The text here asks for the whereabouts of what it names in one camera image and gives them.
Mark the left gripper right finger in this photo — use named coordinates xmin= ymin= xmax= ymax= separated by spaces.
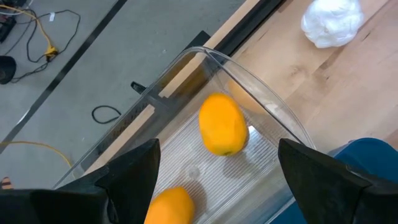
xmin=277 ymin=138 xmax=398 ymax=224

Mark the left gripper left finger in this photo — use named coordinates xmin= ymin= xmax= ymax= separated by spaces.
xmin=0 ymin=138 xmax=162 ymax=224

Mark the orange mango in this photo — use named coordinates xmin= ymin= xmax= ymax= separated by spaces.
xmin=198 ymin=92 xmax=249 ymax=157

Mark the white garlic bulb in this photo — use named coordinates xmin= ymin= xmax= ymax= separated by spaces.
xmin=300 ymin=0 xmax=364 ymax=49

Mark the round orange fruit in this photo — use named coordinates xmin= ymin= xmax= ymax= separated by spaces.
xmin=144 ymin=186 xmax=196 ymax=224

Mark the clear plastic bin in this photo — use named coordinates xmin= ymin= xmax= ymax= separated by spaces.
xmin=52 ymin=46 xmax=317 ymax=224

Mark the black table edge clamp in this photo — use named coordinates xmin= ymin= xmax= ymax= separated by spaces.
xmin=130 ymin=81 xmax=147 ymax=95

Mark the black round stand base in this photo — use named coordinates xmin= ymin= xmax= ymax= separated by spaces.
xmin=0 ymin=55 xmax=17 ymax=85

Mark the black power strip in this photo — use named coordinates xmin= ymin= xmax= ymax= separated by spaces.
xmin=0 ymin=14 xmax=17 ymax=43

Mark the long yellow floor cable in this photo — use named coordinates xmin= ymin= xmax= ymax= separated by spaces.
xmin=0 ymin=140 xmax=74 ymax=169

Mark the black cable loop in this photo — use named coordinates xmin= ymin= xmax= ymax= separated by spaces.
xmin=91 ymin=105 xmax=122 ymax=124

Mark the short yellow plug cable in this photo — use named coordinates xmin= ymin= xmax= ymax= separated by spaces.
xmin=0 ymin=4 xmax=59 ymax=62

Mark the black floor cable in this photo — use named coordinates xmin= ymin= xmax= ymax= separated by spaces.
xmin=4 ymin=9 xmax=81 ymax=84

